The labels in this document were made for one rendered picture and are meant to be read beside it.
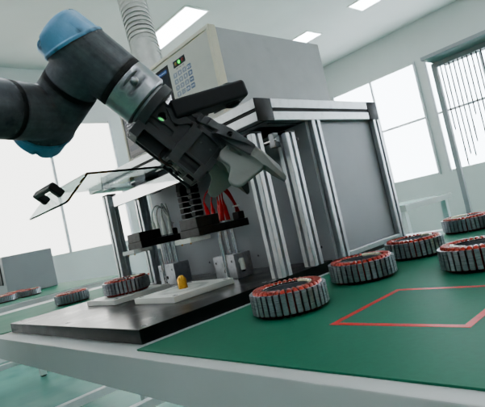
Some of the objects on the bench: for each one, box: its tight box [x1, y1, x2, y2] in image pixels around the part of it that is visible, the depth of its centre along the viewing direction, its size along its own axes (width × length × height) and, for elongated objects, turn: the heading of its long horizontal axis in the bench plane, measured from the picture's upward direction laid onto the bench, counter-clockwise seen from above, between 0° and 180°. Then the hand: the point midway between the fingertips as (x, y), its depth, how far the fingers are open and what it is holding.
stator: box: [249, 275, 330, 319], centre depth 66 cm, size 11×11×4 cm
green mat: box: [0, 287, 104, 335], centre depth 166 cm, size 94×61×1 cm, turn 54°
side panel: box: [307, 120, 406, 261], centre depth 108 cm, size 28×3×32 cm, turn 54°
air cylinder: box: [158, 260, 192, 285], centre depth 122 cm, size 5×8×6 cm
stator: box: [328, 250, 398, 285], centre depth 78 cm, size 11×11×4 cm
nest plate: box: [134, 278, 234, 304], centre depth 95 cm, size 15×15×1 cm
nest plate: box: [86, 283, 170, 306], centre depth 112 cm, size 15×15×1 cm
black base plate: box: [10, 260, 332, 345], centre depth 105 cm, size 47×64×2 cm
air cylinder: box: [213, 250, 254, 279], centre depth 105 cm, size 5×8×6 cm
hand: (269, 183), depth 67 cm, fingers open, 14 cm apart
